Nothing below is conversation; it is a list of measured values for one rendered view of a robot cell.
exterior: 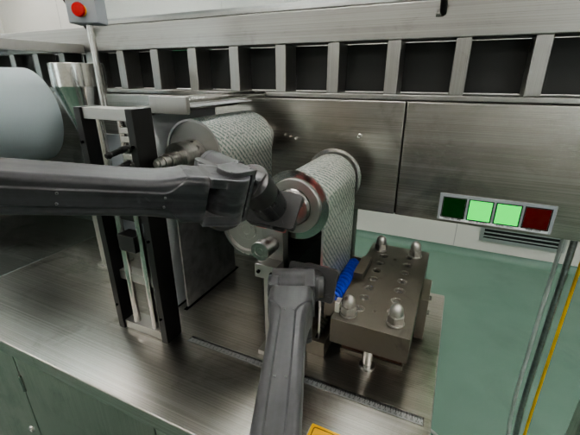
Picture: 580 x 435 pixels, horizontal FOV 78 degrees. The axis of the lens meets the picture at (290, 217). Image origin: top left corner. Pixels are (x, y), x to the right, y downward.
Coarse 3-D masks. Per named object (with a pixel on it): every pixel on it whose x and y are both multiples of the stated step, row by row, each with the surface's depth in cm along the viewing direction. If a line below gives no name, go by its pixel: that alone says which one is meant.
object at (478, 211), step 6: (474, 204) 88; (480, 204) 88; (486, 204) 87; (492, 204) 87; (474, 210) 89; (480, 210) 88; (486, 210) 88; (468, 216) 90; (474, 216) 89; (480, 216) 89; (486, 216) 88
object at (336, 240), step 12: (348, 216) 89; (336, 228) 81; (348, 228) 91; (324, 240) 74; (336, 240) 83; (348, 240) 94; (324, 252) 75; (336, 252) 84; (348, 252) 96; (324, 264) 77; (336, 264) 86
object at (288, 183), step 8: (280, 184) 72; (288, 184) 71; (296, 184) 70; (304, 184) 70; (304, 192) 70; (312, 192) 70; (312, 200) 70; (312, 208) 71; (320, 208) 71; (312, 216) 71; (304, 224) 73; (312, 224) 72; (296, 232) 74
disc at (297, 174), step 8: (280, 176) 72; (288, 176) 71; (296, 176) 71; (304, 176) 70; (312, 184) 70; (320, 192) 70; (320, 200) 70; (328, 208) 70; (320, 216) 71; (328, 216) 71; (320, 224) 72; (288, 232) 76; (304, 232) 74; (312, 232) 73
